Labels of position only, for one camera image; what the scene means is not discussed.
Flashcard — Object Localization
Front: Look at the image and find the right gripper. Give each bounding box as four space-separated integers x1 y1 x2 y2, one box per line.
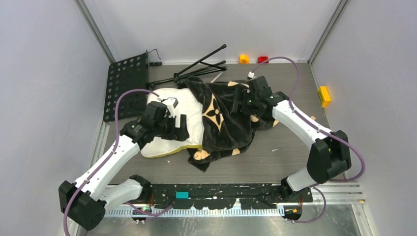
230 88 262 117

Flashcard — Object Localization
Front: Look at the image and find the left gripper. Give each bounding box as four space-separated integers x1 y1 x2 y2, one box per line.
154 113 189 142

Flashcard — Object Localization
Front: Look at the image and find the black floral pillowcase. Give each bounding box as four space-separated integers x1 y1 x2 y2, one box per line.
183 76 279 172

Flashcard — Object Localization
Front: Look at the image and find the white pillow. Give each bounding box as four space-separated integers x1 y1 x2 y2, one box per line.
141 88 204 158

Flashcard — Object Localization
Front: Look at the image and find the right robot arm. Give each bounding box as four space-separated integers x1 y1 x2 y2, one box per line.
232 76 352 202

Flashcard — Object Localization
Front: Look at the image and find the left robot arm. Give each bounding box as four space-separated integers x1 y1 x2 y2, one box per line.
59 97 189 231

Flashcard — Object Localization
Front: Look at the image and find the yellow round toy piece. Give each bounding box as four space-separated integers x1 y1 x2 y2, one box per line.
239 54 250 64

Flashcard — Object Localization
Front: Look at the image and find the red toy block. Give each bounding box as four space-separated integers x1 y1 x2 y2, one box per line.
257 56 269 64

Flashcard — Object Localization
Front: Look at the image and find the black folding tripod stand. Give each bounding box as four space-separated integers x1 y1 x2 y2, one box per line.
146 44 228 89

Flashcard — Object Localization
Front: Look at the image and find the teal block on base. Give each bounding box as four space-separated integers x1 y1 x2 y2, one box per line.
176 191 189 199

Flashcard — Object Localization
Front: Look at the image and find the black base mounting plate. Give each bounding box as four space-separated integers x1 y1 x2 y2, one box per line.
129 183 313 210

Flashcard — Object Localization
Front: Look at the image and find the black perforated music stand tray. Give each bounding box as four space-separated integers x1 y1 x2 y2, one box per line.
103 52 148 122

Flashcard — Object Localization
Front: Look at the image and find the yellow toy block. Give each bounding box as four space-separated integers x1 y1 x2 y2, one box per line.
317 86 331 108

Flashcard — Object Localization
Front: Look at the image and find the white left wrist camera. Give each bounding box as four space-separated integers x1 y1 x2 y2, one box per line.
157 97 178 115

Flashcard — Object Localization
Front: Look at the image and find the aluminium rail frame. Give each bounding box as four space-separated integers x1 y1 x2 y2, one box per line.
104 182 365 219

